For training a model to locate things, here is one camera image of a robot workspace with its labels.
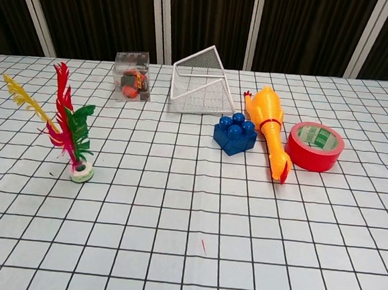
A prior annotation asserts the clear box with small items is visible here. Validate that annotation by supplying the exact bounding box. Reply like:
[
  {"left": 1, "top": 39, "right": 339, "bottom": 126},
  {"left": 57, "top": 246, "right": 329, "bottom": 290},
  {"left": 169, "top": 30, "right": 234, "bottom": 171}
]
[{"left": 111, "top": 49, "right": 155, "bottom": 106}]

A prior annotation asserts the white wire mesh basket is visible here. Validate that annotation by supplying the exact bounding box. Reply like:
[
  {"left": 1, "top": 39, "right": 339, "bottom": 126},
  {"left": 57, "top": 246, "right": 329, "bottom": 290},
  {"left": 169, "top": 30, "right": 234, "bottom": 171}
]
[{"left": 168, "top": 42, "right": 241, "bottom": 119}]

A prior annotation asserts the orange rubber chicken toy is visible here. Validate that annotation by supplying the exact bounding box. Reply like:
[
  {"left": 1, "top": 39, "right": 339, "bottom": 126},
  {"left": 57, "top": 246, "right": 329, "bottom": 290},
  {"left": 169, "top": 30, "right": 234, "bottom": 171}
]
[{"left": 235, "top": 83, "right": 300, "bottom": 187}]

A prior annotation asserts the white black grid tablecloth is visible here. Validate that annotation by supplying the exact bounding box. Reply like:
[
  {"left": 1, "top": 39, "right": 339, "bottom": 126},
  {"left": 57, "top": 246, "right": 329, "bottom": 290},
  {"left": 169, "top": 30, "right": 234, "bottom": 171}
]
[{"left": 0, "top": 50, "right": 388, "bottom": 290}]

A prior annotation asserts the blue toy building block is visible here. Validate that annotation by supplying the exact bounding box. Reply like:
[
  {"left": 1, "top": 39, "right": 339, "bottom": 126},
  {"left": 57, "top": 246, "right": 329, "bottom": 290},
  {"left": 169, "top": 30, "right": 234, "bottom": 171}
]
[{"left": 211, "top": 111, "right": 261, "bottom": 160}]

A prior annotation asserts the red tape roll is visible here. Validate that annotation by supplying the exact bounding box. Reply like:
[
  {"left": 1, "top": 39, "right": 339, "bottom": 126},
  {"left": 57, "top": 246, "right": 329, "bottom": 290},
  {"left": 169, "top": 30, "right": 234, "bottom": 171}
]
[{"left": 282, "top": 119, "right": 347, "bottom": 175}]

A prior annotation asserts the aluminium partition post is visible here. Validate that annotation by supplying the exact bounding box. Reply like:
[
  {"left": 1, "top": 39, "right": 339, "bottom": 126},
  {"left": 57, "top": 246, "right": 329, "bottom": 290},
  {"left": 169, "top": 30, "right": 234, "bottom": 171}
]
[
  {"left": 145, "top": 0, "right": 178, "bottom": 66},
  {"left": 241, "top": 0, "right": 262, "bottom": 72},
  {"left": 342, "top": 0, "right": 388, "bottom": 82},
  {"left": 6, "top": 0, "right": 61, "bottom": 58}
]

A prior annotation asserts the red yellow feather toy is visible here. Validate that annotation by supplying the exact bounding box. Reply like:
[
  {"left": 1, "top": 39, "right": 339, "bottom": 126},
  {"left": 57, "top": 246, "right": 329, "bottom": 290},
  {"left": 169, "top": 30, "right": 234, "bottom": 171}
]
[{"left": 0, "top": 56, "right": 104, "bottom": 186}]

